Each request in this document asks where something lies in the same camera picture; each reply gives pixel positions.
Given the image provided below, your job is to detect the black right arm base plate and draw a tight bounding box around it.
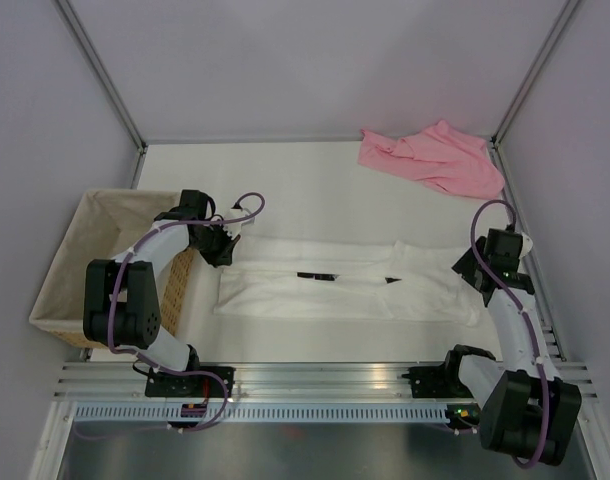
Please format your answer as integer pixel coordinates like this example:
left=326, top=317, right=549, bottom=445
left=402, top=364, right=472, bottom=399

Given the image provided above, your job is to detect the right aluminium frame post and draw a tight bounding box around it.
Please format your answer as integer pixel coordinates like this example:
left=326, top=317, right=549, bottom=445
left=489, top=0, right=586, bottom=146

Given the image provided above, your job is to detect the white t shirt robot print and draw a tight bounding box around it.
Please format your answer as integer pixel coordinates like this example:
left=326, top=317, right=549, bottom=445
left=214, top=237, right=485, bottom=327

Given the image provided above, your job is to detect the aluminium frame post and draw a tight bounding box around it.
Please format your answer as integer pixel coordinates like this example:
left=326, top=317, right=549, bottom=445
left=489, top=0, right=586, bottom=146
left=53, top=0, right=147, bottom=154

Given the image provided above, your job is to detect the wicker basket cloth lining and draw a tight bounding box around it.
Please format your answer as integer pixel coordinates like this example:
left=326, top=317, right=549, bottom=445
left=29, top=189, right=195, bottom=349

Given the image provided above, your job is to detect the aluminium mounting rail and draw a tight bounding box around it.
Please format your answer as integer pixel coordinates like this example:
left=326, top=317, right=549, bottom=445
left=52, top=359, right=600, bottom=403

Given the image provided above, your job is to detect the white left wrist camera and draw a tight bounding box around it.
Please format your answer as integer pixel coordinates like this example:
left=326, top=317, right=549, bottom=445
left=222, top=205, right=256, bottom=238

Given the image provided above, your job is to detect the pink t shirt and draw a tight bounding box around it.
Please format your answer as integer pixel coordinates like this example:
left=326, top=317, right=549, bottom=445
left=358, top=120, right=505, bottom=200

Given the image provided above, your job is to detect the slotted grey cable duct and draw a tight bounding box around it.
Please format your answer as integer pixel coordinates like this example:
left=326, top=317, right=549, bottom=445
left=74, top=402, right=448, bottom=424

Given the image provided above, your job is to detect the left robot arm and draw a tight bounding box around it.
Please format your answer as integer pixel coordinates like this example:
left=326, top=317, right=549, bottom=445
left=83, top=190, right=240, bottom=396

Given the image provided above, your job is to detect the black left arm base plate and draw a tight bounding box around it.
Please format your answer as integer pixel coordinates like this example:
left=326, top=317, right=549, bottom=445
left=145, top=366, right=235, bottom=399

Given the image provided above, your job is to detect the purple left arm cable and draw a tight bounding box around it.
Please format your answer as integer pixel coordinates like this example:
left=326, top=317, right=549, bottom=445
left=104, top=190, right=266, bottom=369

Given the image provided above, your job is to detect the left aluminium frame post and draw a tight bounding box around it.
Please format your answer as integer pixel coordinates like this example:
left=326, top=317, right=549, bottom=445
left=53, top=0, right=147, bottom=154

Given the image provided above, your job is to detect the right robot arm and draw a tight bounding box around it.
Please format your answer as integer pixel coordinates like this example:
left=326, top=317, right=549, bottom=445
left=441, top=226, right=582, bottom=468

